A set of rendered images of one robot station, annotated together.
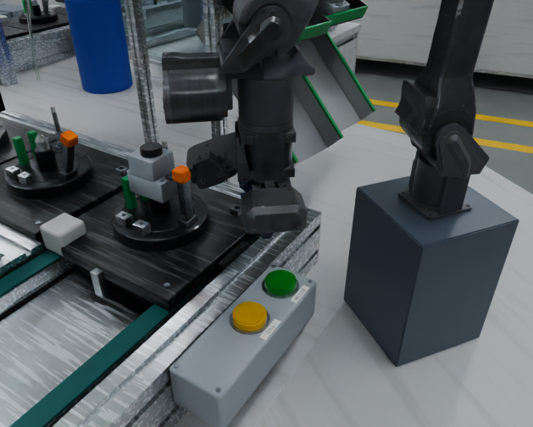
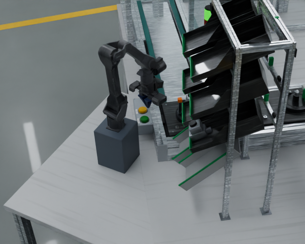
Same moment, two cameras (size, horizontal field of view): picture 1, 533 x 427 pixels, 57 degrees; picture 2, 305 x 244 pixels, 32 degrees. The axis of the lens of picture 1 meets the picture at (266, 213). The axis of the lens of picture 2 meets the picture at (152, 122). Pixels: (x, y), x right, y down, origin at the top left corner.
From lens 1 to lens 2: 2.58 m
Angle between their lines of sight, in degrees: 98
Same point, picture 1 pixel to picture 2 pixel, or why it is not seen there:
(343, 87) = (198, 179)
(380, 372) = not seen: hidden behind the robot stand
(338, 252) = (154, 168)
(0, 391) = (176, 88)
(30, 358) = (180, 93)
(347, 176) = (187, 209)
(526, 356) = (84, 166)
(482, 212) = (103, 129)
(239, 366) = (135, 103)
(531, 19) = not seen: outside the picture
